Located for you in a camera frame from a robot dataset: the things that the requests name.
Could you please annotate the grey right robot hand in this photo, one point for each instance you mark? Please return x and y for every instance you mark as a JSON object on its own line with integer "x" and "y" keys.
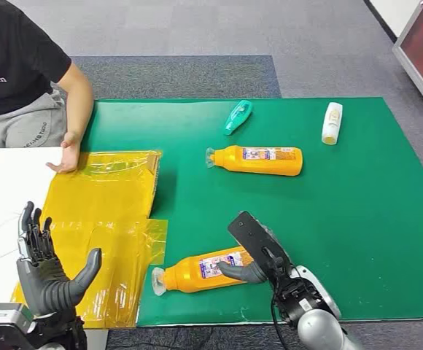
{"x": 242, "y": 273}

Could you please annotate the person's left hand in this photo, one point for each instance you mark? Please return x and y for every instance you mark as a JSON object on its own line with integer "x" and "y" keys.
{"x": 69, "y": 154}

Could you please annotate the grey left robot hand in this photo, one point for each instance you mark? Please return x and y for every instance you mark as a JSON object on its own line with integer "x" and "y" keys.
{"x": 42, "y": 280}

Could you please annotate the orange bottle with clear cap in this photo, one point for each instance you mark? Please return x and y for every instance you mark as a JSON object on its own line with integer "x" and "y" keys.
{"x": 262, "y": 162}
{"x": 186, "y": 275}

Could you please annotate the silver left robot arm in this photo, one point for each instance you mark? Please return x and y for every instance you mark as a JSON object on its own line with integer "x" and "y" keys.
{"x": 69, "y": 333}

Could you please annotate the person's left forearm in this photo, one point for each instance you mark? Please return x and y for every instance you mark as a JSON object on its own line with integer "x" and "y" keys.
{"x": 78, "y": 111}

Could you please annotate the teal green bottle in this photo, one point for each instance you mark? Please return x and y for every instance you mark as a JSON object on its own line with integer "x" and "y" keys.
{"x": 237, "y": 116}

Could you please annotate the white bottle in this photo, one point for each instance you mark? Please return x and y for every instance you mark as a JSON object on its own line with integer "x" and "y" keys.
{"x": 331, "y": 123}

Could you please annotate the yellow plastic film sheet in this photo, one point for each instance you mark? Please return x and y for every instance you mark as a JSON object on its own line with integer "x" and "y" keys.
{"x": 106, "y": 203}

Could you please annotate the person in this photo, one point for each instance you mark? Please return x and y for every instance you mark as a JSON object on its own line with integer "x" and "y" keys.
{"x": 14, "y": 58}

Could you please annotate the green table mat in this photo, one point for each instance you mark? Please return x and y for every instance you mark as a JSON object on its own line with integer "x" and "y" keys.
{"x": 343, "y": 217}

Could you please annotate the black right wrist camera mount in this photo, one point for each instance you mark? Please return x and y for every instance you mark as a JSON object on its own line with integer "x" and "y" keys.
{"x": 255, "y": 239}

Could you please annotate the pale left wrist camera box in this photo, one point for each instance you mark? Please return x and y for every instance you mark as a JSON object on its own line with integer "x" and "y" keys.
{"x": 3, "y": 316}

